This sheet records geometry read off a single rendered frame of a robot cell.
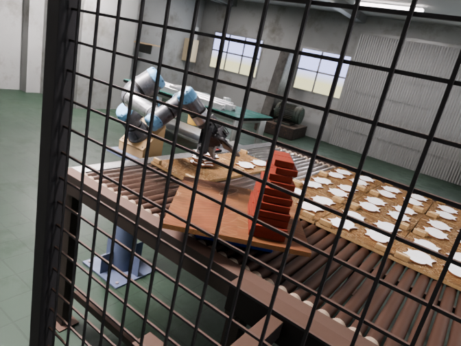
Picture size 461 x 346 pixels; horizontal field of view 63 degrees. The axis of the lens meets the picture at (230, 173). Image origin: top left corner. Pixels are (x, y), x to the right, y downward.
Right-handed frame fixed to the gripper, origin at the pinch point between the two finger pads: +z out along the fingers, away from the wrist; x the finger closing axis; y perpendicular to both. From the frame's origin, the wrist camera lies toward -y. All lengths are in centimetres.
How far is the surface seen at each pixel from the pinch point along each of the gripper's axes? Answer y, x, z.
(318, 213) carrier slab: 16, -15, 53
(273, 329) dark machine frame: -68, -56, 4
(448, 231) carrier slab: 50, -59, 105
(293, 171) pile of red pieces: -15.2, -41.7, -1.2
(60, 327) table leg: -78, 103, 37
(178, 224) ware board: -47, -15, -10
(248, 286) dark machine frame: -59, -45, 1
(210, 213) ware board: -33.1, -13.1, -0.9
